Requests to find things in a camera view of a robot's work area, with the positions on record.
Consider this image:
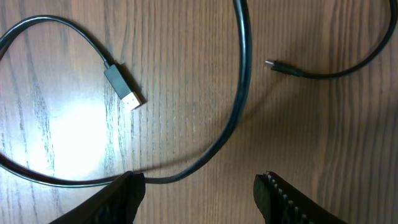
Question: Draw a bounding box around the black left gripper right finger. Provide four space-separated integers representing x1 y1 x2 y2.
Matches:
253 171 344 224

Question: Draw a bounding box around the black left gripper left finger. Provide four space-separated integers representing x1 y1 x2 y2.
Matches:
53 171 146 224

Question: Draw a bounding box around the thin black cable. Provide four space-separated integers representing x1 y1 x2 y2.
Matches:
264 0 398 80

